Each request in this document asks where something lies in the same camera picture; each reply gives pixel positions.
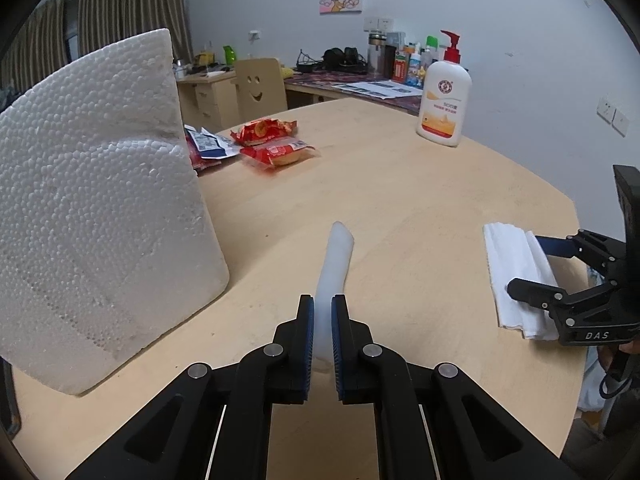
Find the printed paper sheets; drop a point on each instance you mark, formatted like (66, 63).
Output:
(380, 89)

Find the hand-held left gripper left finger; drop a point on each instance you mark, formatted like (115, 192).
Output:
(310, 340)

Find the brown curtain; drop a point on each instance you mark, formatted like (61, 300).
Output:
(135, 5)
(35, 45)

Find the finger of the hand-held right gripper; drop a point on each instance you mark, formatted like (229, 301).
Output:
(555, 246)
(530, 290)

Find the wooden chair with smiley cutout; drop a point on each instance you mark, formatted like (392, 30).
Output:
(260, 87)

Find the red snack packet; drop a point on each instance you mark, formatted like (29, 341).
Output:
(262, 130)

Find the white paper towel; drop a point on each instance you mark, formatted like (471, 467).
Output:
(510, 260)

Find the wooden desk with drawers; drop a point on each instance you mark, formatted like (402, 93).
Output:
(210, 100)

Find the black headphones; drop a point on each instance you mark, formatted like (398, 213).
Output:
(342, 57)

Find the yellow box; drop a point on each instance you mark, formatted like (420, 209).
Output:
(204, 58)

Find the white styrofoam box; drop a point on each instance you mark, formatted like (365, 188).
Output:
(100, 210)

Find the white pump lotion bottle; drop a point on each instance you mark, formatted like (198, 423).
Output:
(442, 105)

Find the white double wall socket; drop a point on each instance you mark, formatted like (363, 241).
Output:
(612, 115)
(378, 23)

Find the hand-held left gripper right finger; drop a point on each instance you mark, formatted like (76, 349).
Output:
(336, 340)

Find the row of bottles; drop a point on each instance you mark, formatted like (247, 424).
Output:
(405, 62)

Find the white foam sheet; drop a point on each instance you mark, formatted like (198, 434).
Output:
(336, 260)

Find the green plastic object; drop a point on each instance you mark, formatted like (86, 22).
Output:
(229, 55)

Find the blue white snack packet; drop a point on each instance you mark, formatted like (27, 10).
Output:
(207, 142)

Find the clear red pastry packet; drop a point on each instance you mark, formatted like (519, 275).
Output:
(280, 155)

